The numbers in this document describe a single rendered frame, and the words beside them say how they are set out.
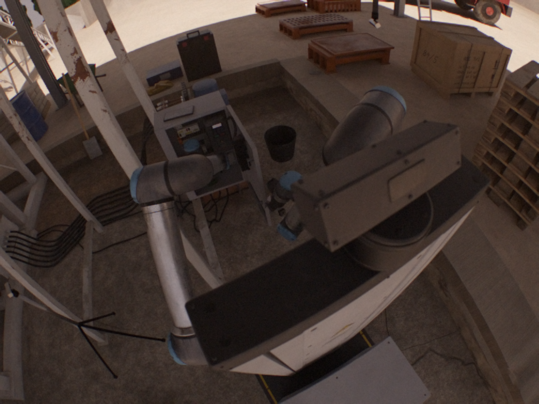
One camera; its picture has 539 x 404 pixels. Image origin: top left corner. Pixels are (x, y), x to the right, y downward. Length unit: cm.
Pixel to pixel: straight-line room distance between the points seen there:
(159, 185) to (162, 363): 164
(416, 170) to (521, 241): 244
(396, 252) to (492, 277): 204
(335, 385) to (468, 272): 132
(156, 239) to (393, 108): 76
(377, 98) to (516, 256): 204
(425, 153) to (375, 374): 106
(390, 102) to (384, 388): 102
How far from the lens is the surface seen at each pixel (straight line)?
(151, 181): 85
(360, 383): 117
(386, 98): 67
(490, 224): 245
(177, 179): 82
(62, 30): 107
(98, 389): 259
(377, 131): 59
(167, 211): 86
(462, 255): 214
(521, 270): 244
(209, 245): 209
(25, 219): 413
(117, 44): 190
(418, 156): 18
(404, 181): 17
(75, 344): 281
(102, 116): 108
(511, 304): 226
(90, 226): 288
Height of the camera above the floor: 198
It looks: 52 degrees down
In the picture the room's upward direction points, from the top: 11 degrees counter-clockwise
